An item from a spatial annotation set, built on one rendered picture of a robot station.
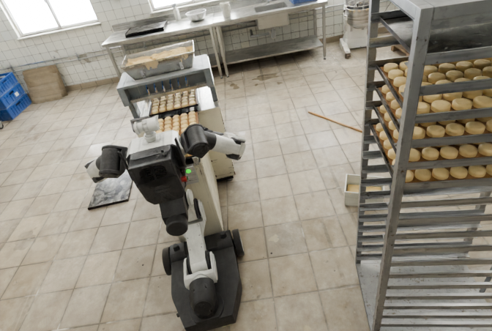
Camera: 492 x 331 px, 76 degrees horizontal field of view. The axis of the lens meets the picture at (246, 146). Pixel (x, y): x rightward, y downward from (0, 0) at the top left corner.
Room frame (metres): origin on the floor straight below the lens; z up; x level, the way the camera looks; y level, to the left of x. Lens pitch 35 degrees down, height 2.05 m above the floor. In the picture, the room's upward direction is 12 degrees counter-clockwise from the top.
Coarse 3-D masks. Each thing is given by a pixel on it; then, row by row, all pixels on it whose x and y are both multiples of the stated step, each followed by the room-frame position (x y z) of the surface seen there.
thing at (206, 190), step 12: (204, 156) 1.94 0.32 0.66; (204, 168) 1.72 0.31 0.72; (204, 180) 1.65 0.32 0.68; (216, 180) 2.28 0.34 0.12; (204, 192) 1.65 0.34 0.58; (216, 192) 1.99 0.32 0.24; (204, 204) 1.64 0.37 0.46; (216, 204) 1.74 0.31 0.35; (216, 216) 1.65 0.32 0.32; (204, 228) 1.64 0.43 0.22; (216, 228) 1.65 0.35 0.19; (180, 240) 1.63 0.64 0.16
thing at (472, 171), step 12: (384, 132) 1.04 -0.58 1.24; (384, 144) 0.97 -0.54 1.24; (432, 168) 0.80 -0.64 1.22; (444, 168) 0.77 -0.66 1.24; (456, 168) 0.76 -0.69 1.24; (468, 168) 0.77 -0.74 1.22; (480, 168) 0.74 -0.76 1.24; (408, 180) 0.76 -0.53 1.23; (420, 180) 0.76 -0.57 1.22; (432, 180) 0.75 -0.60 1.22; (444, 180) 0.74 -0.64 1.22
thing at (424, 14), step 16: (416, 16) 0.74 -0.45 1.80; (432, 16) 0.71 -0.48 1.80; (416, 32) 0.72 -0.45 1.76; (416, 48) 0.72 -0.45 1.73; (416, 64) 0.71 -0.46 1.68; (416, 80) 0.71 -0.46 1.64; (416, 96) 0.71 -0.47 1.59; (416, 112) 0.71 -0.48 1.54; (400, 128) 0.73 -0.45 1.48; (400, 144) 0.72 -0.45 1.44; (400, 160) 0.71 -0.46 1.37; (400, 176) 0.71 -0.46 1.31; (400, 192) 0.71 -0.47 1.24; (384, 240) 0.74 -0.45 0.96; (384, 256) 0.72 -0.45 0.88; (384, 272) 0.71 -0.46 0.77; (384, 288) 0.71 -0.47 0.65
